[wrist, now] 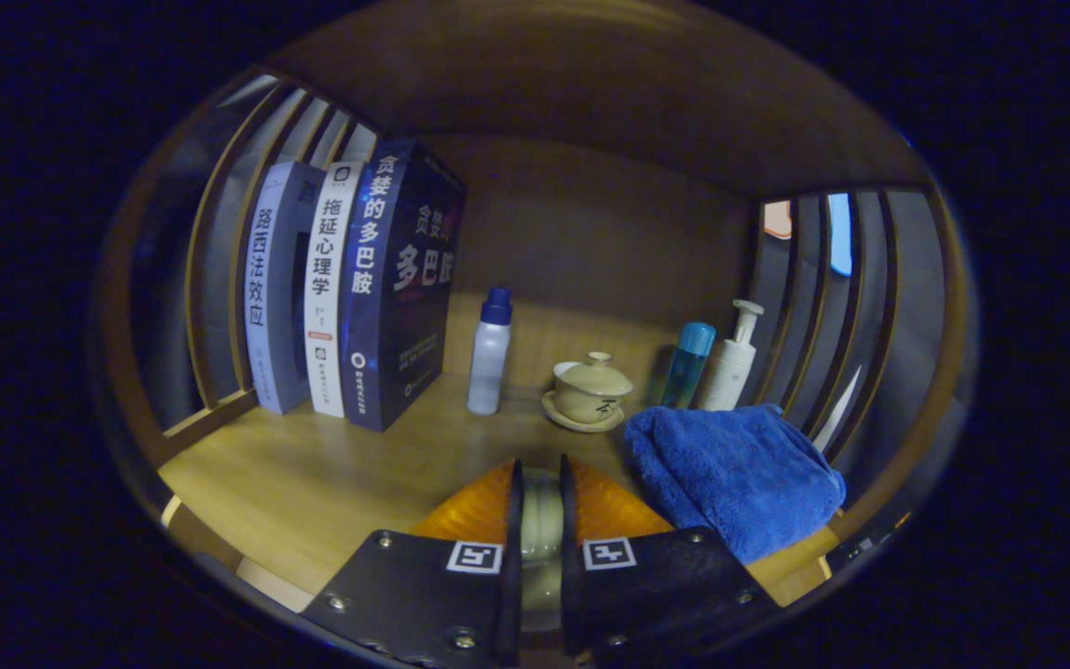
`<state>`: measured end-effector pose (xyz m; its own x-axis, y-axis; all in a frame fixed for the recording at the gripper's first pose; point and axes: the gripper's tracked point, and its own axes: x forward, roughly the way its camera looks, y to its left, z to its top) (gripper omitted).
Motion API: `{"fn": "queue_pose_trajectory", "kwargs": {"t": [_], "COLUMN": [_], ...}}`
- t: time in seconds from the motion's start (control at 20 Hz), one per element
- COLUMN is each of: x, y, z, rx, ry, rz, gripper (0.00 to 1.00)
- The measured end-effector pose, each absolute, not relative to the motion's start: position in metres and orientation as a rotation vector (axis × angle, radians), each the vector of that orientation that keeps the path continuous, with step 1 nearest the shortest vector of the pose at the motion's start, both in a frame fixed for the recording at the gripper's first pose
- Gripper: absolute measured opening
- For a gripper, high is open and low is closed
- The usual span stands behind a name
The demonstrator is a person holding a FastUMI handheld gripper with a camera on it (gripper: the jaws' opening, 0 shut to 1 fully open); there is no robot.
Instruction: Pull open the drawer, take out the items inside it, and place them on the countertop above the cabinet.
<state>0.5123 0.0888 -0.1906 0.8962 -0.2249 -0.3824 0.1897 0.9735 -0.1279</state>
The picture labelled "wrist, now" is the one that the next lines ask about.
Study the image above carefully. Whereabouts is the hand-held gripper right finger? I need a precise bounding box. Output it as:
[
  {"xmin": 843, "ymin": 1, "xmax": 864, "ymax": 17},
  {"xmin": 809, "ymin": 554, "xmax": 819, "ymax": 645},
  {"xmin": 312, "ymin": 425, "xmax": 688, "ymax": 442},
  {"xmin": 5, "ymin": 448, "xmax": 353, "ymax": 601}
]
[{"xmin": 558, "ymin": 453, "xmax": 782, "ymax": 668}]

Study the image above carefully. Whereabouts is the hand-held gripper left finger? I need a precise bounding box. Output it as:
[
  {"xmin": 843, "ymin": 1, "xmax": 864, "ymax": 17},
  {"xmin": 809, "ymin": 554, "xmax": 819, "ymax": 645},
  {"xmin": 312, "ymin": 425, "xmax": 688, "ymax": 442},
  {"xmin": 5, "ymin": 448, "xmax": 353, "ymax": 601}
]
[{"xmin": 298, "ymin": 458, "xmax": 525, "ymax": 668}]

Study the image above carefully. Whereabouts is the pale green and white ornament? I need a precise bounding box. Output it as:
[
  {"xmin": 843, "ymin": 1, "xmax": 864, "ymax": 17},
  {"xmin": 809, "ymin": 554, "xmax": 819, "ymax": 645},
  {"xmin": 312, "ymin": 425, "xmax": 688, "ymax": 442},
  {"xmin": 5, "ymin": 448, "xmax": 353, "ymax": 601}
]
[{"xmin": 521, "ymin": 467, "xmax": 564, "ymax": 635}]

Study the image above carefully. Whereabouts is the wooden countertop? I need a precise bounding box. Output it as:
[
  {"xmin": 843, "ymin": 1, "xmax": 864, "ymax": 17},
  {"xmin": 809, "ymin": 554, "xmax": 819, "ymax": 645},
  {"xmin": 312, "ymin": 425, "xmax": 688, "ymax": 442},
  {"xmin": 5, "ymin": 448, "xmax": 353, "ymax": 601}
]
[{"xmin": 156, "ymin": 293, "xmax": 842, "ymax": 614}]

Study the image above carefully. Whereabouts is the wooden cabinet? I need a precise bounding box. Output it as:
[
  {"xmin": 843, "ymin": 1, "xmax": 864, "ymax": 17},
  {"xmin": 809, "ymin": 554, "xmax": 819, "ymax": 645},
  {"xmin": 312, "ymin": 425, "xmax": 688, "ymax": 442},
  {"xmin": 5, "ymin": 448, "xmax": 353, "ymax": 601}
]
[{"xmin": 94, "ymin": 0, "xmax": 972, "ymax": 614}]

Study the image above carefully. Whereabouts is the beige lidded tea bowl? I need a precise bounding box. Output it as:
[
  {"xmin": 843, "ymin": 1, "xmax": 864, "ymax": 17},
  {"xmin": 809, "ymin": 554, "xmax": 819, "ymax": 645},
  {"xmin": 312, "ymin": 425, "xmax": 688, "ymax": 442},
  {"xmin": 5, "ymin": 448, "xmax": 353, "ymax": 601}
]
[{"xmin": 542, "ymin": 351, "xmax": 635, "ymax": 434}]

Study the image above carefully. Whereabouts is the blue towel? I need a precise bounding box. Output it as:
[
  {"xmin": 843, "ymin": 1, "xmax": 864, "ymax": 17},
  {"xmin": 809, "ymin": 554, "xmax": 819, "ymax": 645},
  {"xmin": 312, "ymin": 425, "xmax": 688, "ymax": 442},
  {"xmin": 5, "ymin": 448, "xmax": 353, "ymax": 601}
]
[{"xmin": 625, "ymin": 403, "xmax": 847, "ymax": 566}]

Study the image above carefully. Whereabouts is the white bottle with blue cap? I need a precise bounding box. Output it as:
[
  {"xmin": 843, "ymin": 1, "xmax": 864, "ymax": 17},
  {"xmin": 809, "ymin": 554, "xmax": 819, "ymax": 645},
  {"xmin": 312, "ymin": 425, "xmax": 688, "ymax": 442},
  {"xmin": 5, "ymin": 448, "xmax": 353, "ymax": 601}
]
[{"xmin": 467, "ymin": 287, "xmax": 514, "ymax": 416}]

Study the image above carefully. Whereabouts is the teal bottle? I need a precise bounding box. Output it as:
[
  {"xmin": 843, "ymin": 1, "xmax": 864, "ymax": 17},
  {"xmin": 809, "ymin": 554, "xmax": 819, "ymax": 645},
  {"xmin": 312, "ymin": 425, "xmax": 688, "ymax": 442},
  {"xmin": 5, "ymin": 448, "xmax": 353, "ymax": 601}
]
[{"xmin": 660, "ymin": 321, "xmax": 717, "ymax": 410}]

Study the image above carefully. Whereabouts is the white pump bottle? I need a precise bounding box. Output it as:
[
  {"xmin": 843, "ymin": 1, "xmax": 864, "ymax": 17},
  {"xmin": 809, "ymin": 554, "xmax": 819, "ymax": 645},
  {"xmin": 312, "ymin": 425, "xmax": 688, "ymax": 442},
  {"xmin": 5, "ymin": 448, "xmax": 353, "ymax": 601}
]
[{"xmin": 700, "ymin": 299, "xmax": 765, "ymax": 413}]

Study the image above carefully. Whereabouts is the dark navy book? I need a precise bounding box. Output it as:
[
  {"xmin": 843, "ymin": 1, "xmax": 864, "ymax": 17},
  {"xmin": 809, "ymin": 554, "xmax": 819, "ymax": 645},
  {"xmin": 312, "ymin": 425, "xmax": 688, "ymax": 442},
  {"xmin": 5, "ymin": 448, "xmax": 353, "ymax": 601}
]
[{"xmin": 338, "ymin": 139, "xmax": 468, "ymax": 433}]

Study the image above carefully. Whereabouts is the white stand pole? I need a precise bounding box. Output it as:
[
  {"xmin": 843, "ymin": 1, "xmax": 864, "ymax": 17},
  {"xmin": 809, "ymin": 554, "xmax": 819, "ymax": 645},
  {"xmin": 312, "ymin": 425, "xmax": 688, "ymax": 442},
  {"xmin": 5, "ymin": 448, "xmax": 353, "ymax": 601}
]
[{"xmin": 814, "ymin": 367, "xmax": 863, "ymax": 454}]

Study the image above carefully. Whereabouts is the white book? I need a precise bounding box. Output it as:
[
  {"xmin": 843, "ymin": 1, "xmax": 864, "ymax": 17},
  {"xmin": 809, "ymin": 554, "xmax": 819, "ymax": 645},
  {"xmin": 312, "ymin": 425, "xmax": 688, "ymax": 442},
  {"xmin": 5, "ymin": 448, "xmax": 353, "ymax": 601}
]
[{"xmin": 305, "ymin": 161, "xmax": 365, "ymax": 419}]

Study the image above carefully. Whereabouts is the light blue book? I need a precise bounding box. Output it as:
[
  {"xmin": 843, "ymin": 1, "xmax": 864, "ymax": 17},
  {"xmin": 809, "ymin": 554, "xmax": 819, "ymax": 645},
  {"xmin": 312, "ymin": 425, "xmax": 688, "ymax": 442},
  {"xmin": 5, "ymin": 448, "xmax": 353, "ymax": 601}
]
[{"xmin": 244, "ymin": 161, "xmax": 327, "ymax": 415}]

